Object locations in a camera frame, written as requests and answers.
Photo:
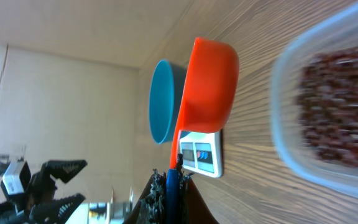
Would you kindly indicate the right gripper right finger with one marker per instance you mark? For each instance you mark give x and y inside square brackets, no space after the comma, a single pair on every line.
[192,209]

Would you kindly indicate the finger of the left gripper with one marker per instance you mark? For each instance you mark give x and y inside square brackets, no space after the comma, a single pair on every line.
[63,170]
[55,211]

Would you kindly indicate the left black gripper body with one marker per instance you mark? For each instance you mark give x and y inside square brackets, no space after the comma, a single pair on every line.
[38,188]

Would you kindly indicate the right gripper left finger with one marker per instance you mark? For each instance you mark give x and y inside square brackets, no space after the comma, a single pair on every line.
[151,205]

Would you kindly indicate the red measuring scoop blue handle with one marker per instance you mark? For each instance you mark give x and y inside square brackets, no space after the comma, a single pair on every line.
[206,103]

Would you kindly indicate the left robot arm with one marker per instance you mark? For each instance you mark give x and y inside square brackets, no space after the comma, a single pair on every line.
[8,209]

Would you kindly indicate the white digital kitchen scale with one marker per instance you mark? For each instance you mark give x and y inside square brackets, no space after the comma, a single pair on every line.
[203,153]

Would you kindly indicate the blue metal bowl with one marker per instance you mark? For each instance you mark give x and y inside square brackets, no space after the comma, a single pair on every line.
[166,90]

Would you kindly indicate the clear plastic bean container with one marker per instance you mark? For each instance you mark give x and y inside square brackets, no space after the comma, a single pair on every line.
[336,33]

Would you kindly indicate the red adzuki beans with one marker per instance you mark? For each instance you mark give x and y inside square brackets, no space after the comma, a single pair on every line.
[328,101]

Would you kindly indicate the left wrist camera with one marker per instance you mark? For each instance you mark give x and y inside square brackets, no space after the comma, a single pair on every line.
[16,178]

